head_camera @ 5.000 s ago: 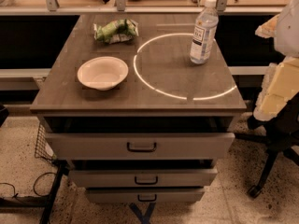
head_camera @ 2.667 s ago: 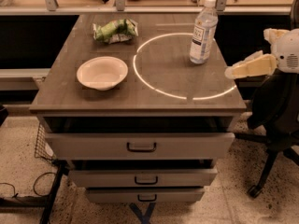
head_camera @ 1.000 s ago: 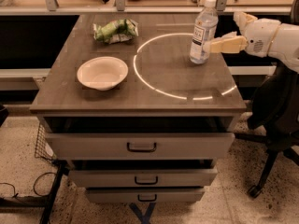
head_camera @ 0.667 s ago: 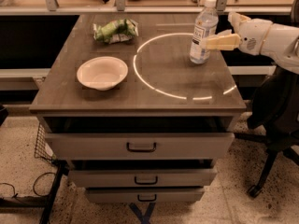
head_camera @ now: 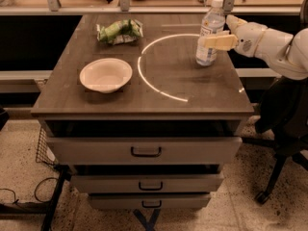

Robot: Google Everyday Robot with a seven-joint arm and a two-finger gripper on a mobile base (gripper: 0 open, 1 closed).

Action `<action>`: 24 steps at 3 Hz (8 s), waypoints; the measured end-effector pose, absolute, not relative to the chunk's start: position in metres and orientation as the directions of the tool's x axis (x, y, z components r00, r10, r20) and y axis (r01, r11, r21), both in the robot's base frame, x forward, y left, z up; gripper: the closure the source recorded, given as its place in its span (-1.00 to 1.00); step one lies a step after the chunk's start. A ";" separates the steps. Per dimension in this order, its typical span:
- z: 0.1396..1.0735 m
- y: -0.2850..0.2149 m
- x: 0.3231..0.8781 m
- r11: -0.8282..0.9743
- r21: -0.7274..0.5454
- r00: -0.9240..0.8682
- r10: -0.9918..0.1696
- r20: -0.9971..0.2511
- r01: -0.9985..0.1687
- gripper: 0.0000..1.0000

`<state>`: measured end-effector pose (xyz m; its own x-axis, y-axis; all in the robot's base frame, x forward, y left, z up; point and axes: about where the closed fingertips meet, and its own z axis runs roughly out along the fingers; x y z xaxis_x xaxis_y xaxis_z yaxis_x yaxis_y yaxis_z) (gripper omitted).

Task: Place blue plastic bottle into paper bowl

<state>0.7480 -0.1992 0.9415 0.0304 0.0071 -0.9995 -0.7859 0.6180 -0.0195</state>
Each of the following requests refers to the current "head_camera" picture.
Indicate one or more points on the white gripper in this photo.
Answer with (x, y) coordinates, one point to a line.
(247, 38)

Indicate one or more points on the clear plastic water bottle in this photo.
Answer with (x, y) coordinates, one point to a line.
(212, 23)

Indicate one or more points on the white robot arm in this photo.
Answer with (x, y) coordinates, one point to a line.
(284, 53)

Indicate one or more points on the white paper bowl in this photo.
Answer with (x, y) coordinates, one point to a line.
(106, 75)

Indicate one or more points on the green snack bag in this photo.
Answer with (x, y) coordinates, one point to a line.
(122, 31)

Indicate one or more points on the black office chair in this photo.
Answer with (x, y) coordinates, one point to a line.
(283, 109)

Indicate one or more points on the grey drawer cabinet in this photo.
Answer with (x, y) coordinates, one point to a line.
(168, 96)

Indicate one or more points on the top grey drawer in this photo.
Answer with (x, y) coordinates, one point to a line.
(144, 151)

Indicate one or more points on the grey drawer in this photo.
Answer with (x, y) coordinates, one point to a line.
(183, 183)
(144, 151)
(149, 201)

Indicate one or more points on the middle grey drawer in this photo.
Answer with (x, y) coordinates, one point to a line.
(183, 183)

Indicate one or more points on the bottom grey drawer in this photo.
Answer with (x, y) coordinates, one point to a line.
(149, 201)

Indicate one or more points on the black metal stand leg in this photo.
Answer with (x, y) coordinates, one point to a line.
(47, 208)

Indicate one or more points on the black wire mesh basket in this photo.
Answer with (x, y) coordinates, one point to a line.
(44, 155)

